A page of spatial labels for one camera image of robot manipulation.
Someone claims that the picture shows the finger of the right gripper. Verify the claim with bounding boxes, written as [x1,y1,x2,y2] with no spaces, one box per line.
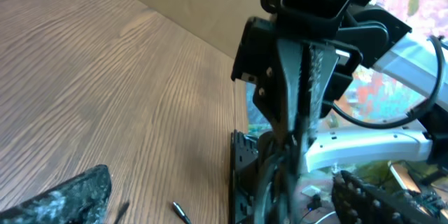
[300,43,337,154]
[275,38,302,147]

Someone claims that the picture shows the black usb cable bundle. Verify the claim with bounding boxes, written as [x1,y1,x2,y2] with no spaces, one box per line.
[111,125,309,224]

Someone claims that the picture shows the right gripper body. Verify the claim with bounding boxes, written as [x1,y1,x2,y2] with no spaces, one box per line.
[230,17,363,123]

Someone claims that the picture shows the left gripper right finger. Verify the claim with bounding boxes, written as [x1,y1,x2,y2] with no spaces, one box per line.
[331,170,444,224]

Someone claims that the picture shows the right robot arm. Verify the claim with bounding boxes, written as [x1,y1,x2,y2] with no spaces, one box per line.
[304,8,447,172]

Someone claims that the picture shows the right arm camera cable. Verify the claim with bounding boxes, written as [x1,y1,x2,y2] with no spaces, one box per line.
[321,34,447,130]

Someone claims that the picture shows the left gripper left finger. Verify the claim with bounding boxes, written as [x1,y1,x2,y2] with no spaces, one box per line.
[1,164,112,224]

